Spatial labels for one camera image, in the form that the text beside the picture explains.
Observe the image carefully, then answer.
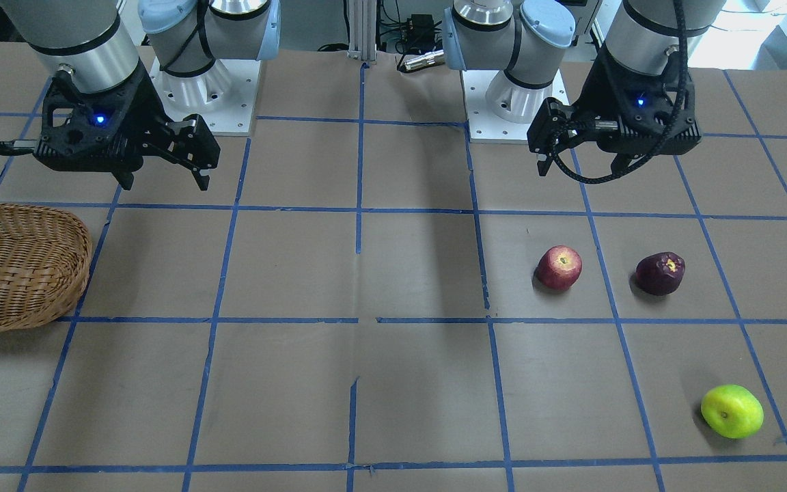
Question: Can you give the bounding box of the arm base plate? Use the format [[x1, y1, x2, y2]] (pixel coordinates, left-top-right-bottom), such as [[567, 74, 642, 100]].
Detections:
[[461, 70, 569, 144], [150, 59, 263, 137]]

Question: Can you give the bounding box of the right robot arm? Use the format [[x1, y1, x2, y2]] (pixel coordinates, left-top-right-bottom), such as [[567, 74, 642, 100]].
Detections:
[[0, 1, 281, 191]]

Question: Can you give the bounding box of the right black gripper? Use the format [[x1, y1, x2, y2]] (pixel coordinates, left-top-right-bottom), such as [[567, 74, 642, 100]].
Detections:
[[0, 64, 221, 192]]

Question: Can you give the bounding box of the aluminium frame post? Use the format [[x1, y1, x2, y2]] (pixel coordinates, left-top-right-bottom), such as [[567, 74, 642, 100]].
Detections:
[[346, 0, 378, 66]]

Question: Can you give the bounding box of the red apple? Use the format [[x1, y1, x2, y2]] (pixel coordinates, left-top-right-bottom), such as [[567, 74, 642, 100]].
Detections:
[[534, 244, 582, 292]]

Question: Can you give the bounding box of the green apple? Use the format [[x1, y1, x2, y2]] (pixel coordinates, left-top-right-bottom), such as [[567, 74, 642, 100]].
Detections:
[[700, 384, 764, 439]]

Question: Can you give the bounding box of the dark purple apple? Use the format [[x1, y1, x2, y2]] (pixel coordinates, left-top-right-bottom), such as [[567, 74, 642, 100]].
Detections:
[[635, 251, 686, 296]]

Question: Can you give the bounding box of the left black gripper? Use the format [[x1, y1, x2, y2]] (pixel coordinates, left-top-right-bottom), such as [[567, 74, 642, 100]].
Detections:
[[527, 52, 702, 177]]

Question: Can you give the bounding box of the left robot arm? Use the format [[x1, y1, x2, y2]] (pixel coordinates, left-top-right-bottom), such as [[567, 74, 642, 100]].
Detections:
[[441, 1, 723, 185]]

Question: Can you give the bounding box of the wicker basket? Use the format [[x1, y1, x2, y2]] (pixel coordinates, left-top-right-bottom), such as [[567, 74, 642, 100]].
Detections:
[[0, 203, 94, 333]]

